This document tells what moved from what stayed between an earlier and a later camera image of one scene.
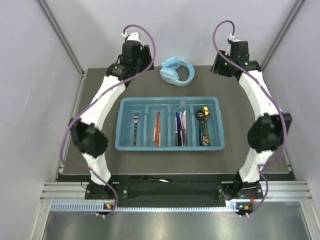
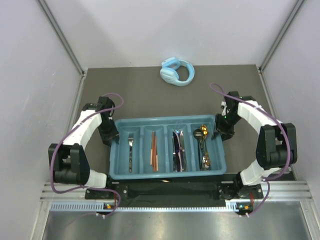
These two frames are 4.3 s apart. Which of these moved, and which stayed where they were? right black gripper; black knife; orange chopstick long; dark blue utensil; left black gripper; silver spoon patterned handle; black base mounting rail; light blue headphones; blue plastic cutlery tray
Moved: silver spoon patterned handle; left black gripper; blue plastic cutlery tray; dark blue utensil; black knife; orange chopstick long; right black gripper
Stayed: black base mounting rail; light blue headphones
